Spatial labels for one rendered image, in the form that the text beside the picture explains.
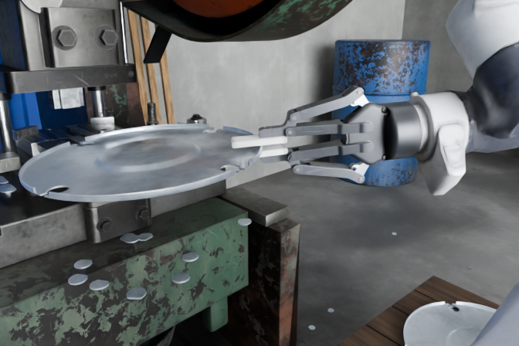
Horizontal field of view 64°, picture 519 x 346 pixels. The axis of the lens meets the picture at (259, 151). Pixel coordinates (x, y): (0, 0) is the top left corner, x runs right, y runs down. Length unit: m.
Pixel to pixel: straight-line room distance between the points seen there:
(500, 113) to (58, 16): 0.57
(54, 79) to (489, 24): 0.58
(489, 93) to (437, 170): 0.11
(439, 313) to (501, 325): 0.85
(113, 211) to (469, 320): 0.75
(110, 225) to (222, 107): 1.86
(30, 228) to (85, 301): 0.12
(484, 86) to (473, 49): 0.05
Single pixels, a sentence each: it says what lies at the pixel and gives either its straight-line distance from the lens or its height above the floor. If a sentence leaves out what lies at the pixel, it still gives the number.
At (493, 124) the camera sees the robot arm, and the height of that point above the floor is 0.84.
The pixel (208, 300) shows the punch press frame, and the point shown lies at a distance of 0.75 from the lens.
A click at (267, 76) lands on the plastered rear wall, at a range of 2.68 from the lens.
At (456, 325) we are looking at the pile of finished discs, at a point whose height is 0.36.
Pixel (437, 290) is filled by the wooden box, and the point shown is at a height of 0.35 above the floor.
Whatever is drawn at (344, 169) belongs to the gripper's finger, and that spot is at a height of 0.77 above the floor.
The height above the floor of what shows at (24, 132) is 0.79.
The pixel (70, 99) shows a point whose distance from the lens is 0.76.
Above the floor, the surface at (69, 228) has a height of 0.67.
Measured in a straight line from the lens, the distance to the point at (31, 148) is 0.73.
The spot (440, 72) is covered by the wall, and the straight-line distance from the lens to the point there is 3.87.
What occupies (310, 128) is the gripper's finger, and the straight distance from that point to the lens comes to 0.53.
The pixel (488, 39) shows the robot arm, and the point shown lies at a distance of 0.56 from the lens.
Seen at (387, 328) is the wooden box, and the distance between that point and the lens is 0.98.
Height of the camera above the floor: 0.95
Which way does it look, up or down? 16 degrees down
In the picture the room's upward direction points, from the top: straight up
